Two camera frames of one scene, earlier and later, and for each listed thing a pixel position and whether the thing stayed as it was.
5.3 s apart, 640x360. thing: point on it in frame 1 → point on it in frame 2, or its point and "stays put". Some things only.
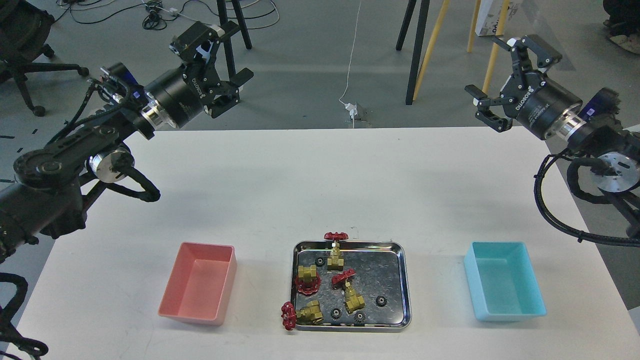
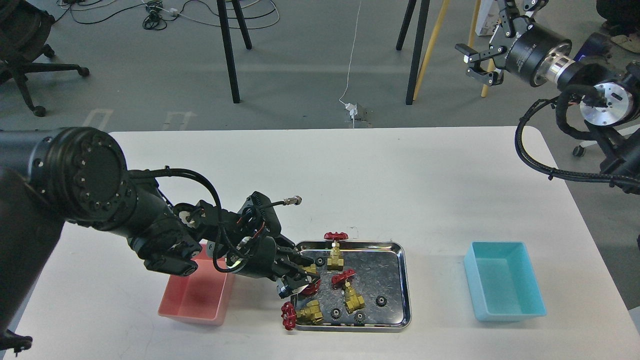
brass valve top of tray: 335,261 stays put
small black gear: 381,301 stays put
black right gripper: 540,103 → 539,56
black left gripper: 178,96 → 267,256
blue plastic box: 502,282 stays put
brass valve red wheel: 308,281 stays put
